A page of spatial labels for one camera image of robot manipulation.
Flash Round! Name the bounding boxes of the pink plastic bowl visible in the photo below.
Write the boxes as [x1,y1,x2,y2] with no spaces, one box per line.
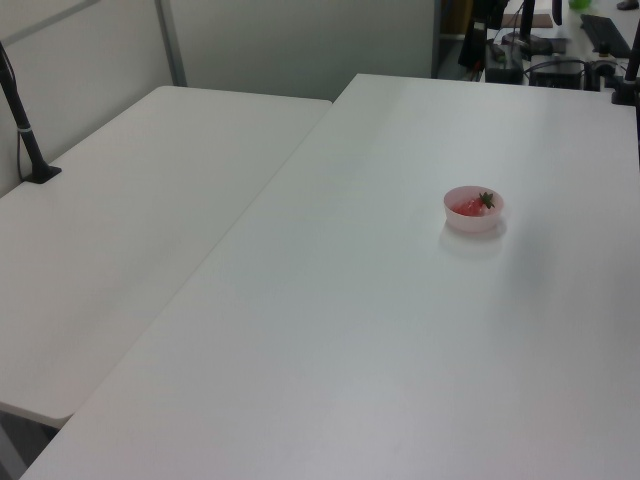
[442,185,506,235]

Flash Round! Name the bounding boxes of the black keyboard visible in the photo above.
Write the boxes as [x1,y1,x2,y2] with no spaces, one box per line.
[579,13,633,58]

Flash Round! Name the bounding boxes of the red toy strawberry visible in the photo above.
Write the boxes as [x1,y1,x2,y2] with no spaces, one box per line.
[451,191,497,219]

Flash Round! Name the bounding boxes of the black monitor stand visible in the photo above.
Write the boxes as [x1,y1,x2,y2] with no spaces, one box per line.
[501,0,552,50]

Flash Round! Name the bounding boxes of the grey table leg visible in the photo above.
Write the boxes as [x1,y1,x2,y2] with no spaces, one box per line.
[0,410,57,480]

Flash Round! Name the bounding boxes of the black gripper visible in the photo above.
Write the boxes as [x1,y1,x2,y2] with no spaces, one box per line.
[457,0,506,69]

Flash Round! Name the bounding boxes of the black electronics box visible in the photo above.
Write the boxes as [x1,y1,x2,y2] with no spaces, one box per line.
[529,59,587,91]

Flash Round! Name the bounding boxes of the black camera pole with clamp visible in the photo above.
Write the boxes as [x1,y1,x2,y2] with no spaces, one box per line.
[0,41,63,186]
[610,0,640,107]

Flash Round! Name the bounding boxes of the black box with green stripe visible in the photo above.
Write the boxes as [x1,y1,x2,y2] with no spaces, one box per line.
[485,41,524,84]

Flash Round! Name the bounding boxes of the thin black pole cable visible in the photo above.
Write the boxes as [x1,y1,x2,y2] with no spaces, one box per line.
[13,130,27,184]

